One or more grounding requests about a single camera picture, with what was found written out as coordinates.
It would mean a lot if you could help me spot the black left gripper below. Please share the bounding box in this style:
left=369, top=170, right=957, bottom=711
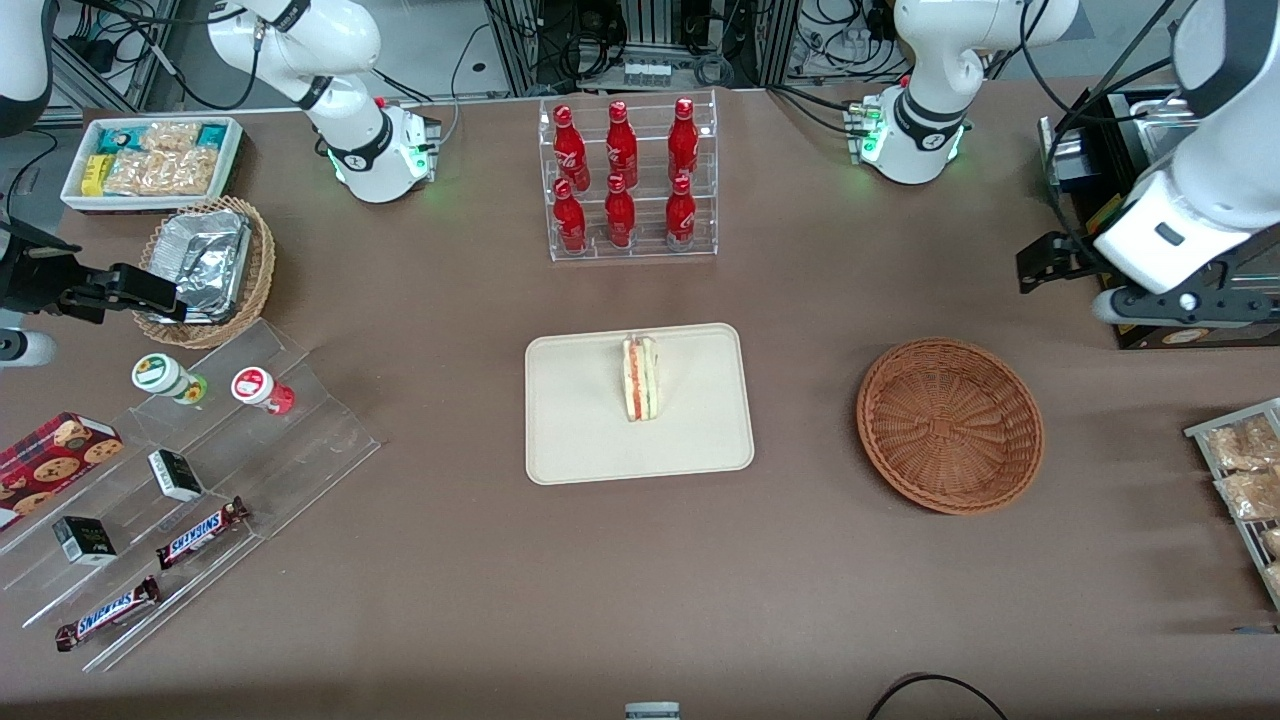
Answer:
left=1018, top=232, right=1114, bottom=294

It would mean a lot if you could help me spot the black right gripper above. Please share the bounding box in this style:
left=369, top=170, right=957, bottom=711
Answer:
left=0, top=225, right=188, bottom=323

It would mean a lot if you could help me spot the triangular sandwich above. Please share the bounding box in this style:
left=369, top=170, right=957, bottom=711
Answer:
left=621, top=335, right=660, bottom=423

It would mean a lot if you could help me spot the tan wicker basket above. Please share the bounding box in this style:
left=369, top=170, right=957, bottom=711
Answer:
left=133, top=196, right=276, bottom=350

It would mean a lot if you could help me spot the round brown wicker basket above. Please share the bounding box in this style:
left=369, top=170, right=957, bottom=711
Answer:
left=856, top=338, right=1045, bottom=516

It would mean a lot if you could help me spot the grey tray with snacks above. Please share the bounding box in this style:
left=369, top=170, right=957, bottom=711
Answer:
left=1185, top=398, right=1280, bottom=611

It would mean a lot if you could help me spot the beige plastic tray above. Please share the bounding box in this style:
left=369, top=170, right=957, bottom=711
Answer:
left=525, top=322, right=756, bottom=486

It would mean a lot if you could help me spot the silver foil container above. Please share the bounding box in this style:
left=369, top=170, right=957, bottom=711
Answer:
left=148, top=208, right=253, bottom=323

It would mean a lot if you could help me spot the green lidded cup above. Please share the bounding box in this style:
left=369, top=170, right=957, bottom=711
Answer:
left=131, top=353, right=209, bottom=405

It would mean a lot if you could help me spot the large clear cracker bag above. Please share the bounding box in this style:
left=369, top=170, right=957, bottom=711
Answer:
left=105, top=148, right=219, bottom=197

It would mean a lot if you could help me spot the white rectangular snack bin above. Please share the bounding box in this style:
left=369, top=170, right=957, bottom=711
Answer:
left=60, top=116, right=244, bottom=215

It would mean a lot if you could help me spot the red lidded cup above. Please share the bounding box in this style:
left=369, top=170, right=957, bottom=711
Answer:
left=231, top=367, right=296, bottom=416

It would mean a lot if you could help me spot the small clear cracker bag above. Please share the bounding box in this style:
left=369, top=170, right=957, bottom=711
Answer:
left=140, top=122, right=201, bottom=156

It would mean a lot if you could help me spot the small black box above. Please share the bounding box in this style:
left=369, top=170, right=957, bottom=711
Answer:
left=52, top=516, right=118, bottom=567
left=148, top=449, right=205, bottom=503

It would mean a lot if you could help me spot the steel warmer pan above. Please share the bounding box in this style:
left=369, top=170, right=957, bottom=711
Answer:
left=1130, top=95, right=1198, bottom=161

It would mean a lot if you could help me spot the red tartan cookie box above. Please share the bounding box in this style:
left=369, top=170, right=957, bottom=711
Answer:
left=0, top=412, right=125, bottom=531

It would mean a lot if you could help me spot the black food warmer machine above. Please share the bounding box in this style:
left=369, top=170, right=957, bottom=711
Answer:
left=1072, top=85, right=1280, bottom=351

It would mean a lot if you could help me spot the clear acrylic stepped display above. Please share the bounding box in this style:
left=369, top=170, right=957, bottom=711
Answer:
left=0, top=318, right=382, bottom=673

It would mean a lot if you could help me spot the snickers chocolate bar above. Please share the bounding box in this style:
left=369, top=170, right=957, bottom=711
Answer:
left=55, top=575, right=162, bottom=653
left=156, top=497, right=251, bottom=571

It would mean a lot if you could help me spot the red cola bottle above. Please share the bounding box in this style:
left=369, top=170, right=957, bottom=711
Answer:
left=668, top=97, right=700, bottom=184
left=606, top=100, right=639, bottom=189
left=553, top=104, right=591, bottom=191
left=605, top=174, right=637, bottom=249
left=553, top=178, right=588, bottom=254
left=666, top=174, right=697, bottom=251

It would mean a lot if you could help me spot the clear acrylic bottle rack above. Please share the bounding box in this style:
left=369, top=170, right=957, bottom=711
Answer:
left=538, top=88, right=719, bottom=263

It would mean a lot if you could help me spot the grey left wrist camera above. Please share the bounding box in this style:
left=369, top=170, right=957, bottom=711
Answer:
left=1093, top=265, right=1280, bottom=327

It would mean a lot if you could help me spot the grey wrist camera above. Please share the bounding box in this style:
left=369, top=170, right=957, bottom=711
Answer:
left=1093, top=265, right=1280, bottom=327
left=0, top=328, right=58, bottom=368

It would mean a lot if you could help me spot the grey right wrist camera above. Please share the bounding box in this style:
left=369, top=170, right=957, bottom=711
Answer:
left=0, top=328, right=58, bottom=368

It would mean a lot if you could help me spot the black cable loop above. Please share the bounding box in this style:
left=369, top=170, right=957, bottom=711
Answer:
left=865, top=673, right=1011, bottom=720

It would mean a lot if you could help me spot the aluminium frame rack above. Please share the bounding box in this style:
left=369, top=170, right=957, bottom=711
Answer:
left=487, top=0, right=801, bottom=96

